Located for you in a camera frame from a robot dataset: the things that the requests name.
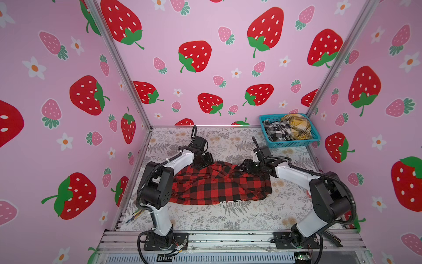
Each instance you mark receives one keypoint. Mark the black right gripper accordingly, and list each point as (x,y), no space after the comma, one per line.
(246,164)

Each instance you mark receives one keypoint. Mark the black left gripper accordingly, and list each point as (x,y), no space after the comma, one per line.
(209,160)

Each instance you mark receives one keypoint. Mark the red black plaid shirt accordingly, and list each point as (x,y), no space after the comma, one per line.
(217,183)

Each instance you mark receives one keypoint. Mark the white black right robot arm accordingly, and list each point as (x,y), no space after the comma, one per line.
(332,201)

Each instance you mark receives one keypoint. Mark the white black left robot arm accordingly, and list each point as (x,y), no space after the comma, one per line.
(155,189)

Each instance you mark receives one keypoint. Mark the black white plaid shirt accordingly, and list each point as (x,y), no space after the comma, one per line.
(278,131)

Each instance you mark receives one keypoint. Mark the teal plastic laundry basket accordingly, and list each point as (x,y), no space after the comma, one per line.
(291,143)

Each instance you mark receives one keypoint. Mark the yellow plaid shirt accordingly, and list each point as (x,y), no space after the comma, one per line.
(297,126)

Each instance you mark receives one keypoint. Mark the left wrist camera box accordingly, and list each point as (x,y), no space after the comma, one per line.
(199,143)

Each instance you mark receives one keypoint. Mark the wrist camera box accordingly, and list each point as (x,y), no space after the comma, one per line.
(199,143)
(261,154)

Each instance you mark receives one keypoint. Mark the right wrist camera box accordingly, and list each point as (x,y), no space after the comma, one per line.
(261,154)

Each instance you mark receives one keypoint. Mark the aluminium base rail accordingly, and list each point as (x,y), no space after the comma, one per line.
(340,246)

